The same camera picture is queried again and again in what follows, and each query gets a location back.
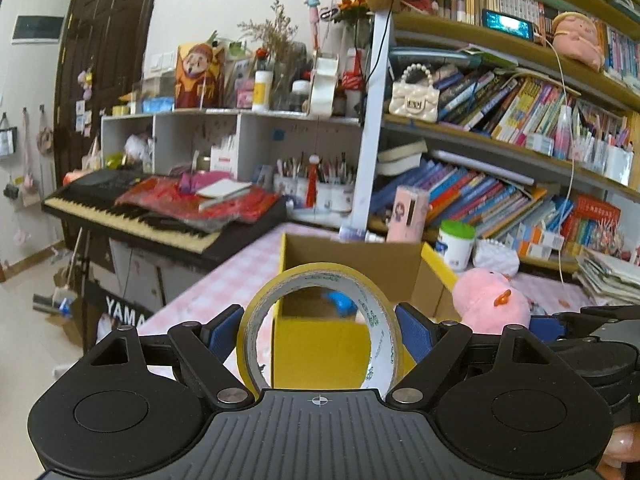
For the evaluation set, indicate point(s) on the small blue object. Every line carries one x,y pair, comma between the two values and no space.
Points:
345,305

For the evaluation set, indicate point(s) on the small black camera toy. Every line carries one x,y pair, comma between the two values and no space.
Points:
10,191

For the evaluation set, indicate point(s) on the stack of papers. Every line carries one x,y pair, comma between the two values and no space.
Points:
610,275

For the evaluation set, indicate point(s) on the white ribbon roll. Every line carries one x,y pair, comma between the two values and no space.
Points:
324,85

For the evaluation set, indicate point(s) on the white cubby shelf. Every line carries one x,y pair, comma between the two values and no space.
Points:
265,135

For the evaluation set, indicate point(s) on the dark brown door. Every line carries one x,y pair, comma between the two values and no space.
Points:
110,35

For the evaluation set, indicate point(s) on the dried flower bunch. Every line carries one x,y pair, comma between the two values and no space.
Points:
272,30

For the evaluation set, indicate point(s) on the yellow cardboard box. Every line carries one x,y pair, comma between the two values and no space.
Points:
325,350

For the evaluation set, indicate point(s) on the red patterned bag pile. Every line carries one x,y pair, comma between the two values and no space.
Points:
240,210

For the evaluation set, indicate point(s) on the pink plush toy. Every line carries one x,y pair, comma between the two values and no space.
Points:
490,302

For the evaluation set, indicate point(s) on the pile of leaning books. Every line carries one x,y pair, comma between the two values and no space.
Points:
500,105
475,200

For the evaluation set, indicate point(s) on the light blue box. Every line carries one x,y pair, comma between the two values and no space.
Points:
157,105

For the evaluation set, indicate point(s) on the clear container blue lid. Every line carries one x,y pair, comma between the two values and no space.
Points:
440,56

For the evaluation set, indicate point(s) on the unicorn ornament pen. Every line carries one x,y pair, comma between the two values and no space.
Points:
314,7

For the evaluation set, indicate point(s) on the person's right hand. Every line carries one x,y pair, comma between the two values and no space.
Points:
622,447

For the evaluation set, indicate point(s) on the white notebook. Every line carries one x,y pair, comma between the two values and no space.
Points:
222,189

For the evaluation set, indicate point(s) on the magenta cloth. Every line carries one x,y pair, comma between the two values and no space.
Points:
200,179

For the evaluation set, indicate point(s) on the orange artificial flowers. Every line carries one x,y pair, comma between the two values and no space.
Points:
351,7

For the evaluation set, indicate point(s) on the white bottle yellow label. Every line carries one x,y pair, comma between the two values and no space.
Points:
261,92

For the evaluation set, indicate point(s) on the black wall panel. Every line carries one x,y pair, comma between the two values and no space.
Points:
37,29

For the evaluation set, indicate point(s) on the small spray bottle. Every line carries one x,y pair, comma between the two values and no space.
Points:
352,233

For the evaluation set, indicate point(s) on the smartphone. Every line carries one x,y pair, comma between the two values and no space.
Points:
507,24

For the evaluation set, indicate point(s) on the pink rectangular box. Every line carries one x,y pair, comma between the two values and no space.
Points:
407,212

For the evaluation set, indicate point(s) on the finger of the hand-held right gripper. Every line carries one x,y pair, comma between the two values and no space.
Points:
545,327
612,311

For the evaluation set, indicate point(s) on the white jar green lid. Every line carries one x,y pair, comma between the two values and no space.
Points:
455,250

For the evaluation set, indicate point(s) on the red boxed book set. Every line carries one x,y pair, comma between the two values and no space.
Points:
597,225

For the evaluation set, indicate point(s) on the yellow tape roll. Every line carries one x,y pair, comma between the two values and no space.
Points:
252,330

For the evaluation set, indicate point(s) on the white pen cup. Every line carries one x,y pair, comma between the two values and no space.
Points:
287,189
332,197

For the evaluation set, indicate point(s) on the fortune god printed box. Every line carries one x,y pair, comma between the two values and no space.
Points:
197,77

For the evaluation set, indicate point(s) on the white red-print box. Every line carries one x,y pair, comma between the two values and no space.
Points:
225,159

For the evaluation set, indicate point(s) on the black electronic keyboard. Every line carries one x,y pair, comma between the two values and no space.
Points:
100,205

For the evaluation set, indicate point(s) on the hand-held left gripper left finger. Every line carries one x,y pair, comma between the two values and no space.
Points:
227,332

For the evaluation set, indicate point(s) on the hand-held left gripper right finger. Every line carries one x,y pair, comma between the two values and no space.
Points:
415,332

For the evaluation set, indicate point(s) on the hanging tote bag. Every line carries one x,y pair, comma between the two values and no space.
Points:
6,140

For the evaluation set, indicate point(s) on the pink checked tablecloth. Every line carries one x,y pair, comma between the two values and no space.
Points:
225,280

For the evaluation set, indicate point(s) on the wooden bookshelf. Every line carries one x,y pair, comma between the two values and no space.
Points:
500,135

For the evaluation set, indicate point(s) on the thick grey book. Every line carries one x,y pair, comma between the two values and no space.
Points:
402,156

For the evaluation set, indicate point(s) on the black keyboard stand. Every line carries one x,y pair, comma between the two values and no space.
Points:
120,305

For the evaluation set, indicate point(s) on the pink doll plush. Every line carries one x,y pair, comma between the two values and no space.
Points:
577,40

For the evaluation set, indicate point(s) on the white quilted purse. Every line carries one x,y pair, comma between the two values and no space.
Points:
495,259

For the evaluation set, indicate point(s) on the pink hanging bag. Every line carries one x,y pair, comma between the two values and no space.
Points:
45,139

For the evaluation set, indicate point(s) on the white plastic bag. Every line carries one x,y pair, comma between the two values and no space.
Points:
135,146

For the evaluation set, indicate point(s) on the white pen holder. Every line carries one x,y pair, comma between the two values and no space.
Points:
612,160

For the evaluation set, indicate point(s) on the red tassel ornament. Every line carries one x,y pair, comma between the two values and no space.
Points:
312,180

